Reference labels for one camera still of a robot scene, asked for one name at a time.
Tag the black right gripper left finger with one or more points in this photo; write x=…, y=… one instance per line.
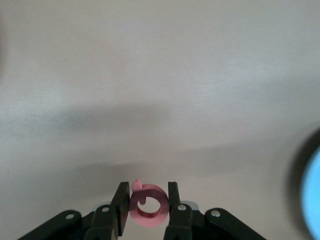
x=122, y=207

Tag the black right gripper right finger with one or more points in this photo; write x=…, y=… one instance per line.
x=175, y=207

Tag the pink foam letter Q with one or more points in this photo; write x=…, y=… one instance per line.
x=147, y=221

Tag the blue plate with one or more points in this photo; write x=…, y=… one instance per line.
x=313, y=195

